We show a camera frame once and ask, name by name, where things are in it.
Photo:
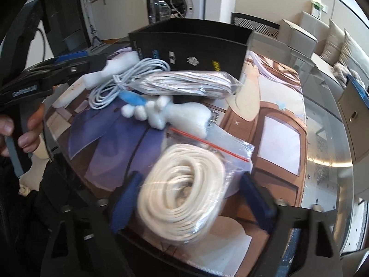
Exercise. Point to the grey furry blanket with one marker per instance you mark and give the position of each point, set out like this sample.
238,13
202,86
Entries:
341,71

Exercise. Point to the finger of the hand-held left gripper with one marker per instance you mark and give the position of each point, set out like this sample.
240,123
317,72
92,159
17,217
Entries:
72,63

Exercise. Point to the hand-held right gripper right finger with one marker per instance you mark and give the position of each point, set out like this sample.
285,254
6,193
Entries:
258,199

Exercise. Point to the black cardboard box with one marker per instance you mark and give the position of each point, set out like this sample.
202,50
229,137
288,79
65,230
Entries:
196,46

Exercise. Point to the white cabinet with wooden top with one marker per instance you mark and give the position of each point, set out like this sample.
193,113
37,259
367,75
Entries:
115,3

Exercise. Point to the beige low cabinet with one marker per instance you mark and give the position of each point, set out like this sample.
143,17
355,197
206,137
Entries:
354,115

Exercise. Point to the printed desk mat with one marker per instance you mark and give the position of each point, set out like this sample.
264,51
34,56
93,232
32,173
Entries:
274,127

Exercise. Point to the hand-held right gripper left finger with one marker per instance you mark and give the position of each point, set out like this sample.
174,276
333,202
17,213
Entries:
124,207

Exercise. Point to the person's dark clothing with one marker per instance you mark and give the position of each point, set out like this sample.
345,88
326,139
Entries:
20,225

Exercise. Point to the blue cloth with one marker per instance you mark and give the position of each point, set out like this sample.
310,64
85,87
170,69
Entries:
359,80

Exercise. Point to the beige sofa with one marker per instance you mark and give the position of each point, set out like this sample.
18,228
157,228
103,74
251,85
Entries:
299,34

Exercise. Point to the black white patterned chair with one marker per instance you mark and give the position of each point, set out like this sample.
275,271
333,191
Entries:
253,26

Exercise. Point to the grey sofa cushion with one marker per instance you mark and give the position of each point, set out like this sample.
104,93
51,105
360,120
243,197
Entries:
354,53
333,41

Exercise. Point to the person's left hand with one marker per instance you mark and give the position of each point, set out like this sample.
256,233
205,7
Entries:
34,118

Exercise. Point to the white plush toy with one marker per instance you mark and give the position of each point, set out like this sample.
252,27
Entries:
184,118

